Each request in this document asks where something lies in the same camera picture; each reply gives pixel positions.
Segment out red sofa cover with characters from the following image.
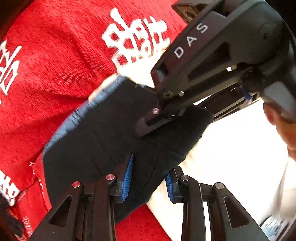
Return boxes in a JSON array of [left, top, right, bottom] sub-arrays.
[[0, 0, 190, 241]]

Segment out person's right hand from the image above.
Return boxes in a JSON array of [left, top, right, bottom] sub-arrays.
[[263, 103, 296, 161]]

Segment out black shorts with patterned waistband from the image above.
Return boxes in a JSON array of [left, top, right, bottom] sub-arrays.
[[43, 76, 213, 222]]

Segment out dark crumpled garment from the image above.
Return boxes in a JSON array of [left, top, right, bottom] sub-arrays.
[[1, 195, 23, 241]]

